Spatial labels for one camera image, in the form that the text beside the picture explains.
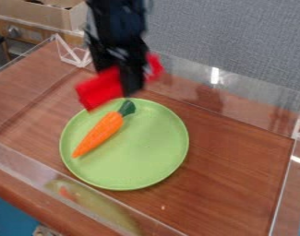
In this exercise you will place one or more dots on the red plastic block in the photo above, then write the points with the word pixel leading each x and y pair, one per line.
pixel 102 88

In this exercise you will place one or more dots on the green round plate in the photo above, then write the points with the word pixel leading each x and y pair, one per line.
pixel 138 156

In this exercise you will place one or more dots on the wooden cabinet with knob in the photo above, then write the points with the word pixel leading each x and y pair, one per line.
pixel 24 34

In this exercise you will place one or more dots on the cardboard box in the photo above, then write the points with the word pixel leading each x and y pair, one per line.
pixel 59 14

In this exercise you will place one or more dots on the orange toy carrot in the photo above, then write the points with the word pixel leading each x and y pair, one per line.
pixel 103 129

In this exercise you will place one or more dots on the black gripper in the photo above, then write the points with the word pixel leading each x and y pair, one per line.
pixel 114 39

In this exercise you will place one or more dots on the clear acrylic tray enclosure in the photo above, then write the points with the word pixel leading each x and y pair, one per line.
pixel 234 189

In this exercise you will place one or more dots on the clear acrylic triangle bracket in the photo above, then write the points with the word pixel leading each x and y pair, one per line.
pixel 71 55

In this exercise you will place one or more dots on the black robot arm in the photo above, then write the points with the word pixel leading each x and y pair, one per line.
pixel 115 9

